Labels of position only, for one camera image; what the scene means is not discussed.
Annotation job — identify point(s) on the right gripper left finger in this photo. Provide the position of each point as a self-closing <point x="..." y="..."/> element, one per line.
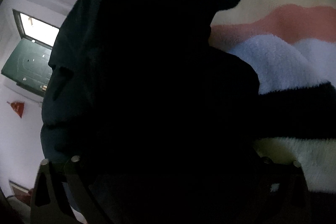
<point x="49" y="202"/>

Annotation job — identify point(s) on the red wall decoration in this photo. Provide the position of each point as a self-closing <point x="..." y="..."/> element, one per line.
<point x="18" y="107"/>

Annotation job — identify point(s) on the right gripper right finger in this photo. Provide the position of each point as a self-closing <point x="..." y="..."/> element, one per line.
<point x="278" y="190"/>

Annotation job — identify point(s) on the pink Hello Kitty blanket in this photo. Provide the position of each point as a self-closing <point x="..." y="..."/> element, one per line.
<point x="291" y="46"/>

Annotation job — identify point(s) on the green door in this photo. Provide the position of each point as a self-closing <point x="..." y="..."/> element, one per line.
<point x="28" y="67"/>

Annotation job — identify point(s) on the black hooded jacket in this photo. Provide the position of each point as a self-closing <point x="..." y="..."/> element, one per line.
<point x="136" y="109"/>

